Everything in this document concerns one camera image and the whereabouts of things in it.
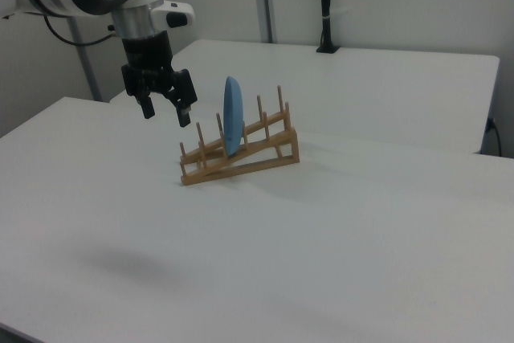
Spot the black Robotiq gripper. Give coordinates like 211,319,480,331
121,31,199,129

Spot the blue plate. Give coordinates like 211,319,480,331
222,76,247,158

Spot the wooden plate rack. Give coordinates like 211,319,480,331
178,84,300,188

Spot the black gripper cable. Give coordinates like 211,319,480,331
43,15,121,46

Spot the black power cable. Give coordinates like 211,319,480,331
487,116,503,156

